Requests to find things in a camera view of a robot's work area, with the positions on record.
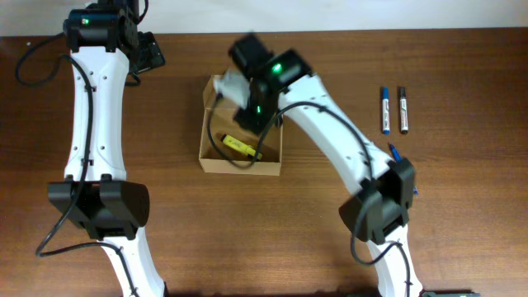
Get black capped whiteboard marker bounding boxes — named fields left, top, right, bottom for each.
left=398, top=87, right=409, bottom=134

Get brown cardboard box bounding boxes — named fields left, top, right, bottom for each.
left=199, top=75, right=283, bottom=176

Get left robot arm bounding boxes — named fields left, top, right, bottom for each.
left=48, top=1, right=167, bottom=296

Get left black cable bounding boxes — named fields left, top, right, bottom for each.
left=14, top=0, right=149, bottom=297

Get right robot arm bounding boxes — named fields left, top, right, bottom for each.
left=229, top=33, right=423, bottom=296

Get blue capped whiteboard marker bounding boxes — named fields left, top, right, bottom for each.
left=381, top=87, right=390, bottom=134

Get yellow highlighter marker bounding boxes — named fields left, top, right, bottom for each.
left=220, top=134, right=262, bottom=160

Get blue ballpoint pen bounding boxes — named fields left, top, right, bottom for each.
left=388, top=143, right=419, bottom=196

